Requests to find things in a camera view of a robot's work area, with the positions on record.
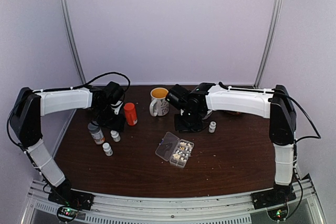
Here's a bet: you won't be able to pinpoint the orange pill bottle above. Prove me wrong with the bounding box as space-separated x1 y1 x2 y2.
123 102 138 126

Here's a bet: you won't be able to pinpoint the aluminium frame post left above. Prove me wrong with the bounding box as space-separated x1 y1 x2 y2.
60 0 86 84

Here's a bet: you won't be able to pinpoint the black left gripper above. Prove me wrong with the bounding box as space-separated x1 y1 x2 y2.
94 104 126 132

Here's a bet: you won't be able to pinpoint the aluminium frame post right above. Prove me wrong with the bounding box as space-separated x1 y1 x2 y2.
253 0 283 88

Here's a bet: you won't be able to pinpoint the small white pill bottle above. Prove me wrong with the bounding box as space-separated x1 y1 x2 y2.
102 143 113 156

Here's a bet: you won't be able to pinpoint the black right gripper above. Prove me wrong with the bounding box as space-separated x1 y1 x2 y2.
174 108 204 133

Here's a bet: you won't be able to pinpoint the aluminium frame post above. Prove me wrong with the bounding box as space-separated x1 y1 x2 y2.
60 0 86 84
253 0 283 88

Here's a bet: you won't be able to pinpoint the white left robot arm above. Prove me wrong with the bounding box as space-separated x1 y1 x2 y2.
8 81 127 205

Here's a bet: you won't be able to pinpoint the white pills in organizer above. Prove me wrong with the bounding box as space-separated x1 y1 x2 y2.
170 140 194 164

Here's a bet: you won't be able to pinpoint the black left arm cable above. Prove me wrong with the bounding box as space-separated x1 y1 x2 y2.
6 72 131 146

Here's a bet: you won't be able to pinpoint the grey-capped orange label bottle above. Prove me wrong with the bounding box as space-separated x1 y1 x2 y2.
87 121 105 145

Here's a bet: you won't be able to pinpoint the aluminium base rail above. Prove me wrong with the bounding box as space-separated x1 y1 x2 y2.
19 179 327 223

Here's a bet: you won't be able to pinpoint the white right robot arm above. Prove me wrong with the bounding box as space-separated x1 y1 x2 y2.
165 82 297 204

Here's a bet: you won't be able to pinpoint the clear plastic pill organizer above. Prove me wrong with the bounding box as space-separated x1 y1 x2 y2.
155 132 195 168

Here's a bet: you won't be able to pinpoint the yellow-lined patterned mug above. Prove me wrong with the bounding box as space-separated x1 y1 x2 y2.
149 88 169 117

